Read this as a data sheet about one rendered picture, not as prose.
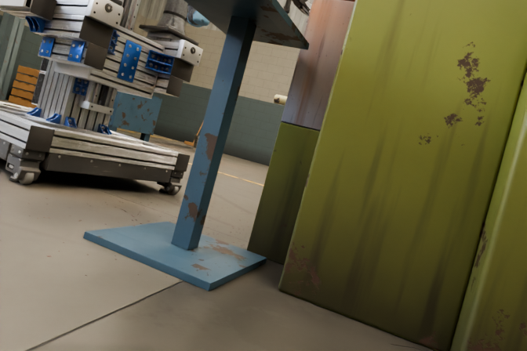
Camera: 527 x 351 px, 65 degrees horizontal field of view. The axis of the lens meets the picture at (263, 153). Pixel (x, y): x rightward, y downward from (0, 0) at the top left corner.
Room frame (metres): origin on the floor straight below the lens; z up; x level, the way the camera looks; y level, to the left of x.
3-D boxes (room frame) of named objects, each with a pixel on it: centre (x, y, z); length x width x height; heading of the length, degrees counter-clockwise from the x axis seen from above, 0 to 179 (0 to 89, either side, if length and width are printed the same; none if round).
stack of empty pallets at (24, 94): (7.79, 4.07, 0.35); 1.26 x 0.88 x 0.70; 72
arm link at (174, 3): (2.17, 0.63, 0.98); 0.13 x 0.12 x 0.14; 149
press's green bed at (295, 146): (1.52, -0.35, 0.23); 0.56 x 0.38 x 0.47; 71
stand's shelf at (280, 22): (1.24, 0.16, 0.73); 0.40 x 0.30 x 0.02; 159
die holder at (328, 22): (1.52, -0.35, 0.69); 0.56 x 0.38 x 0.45; 71
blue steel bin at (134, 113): (6.53, 2.49, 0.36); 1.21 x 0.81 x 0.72; 60
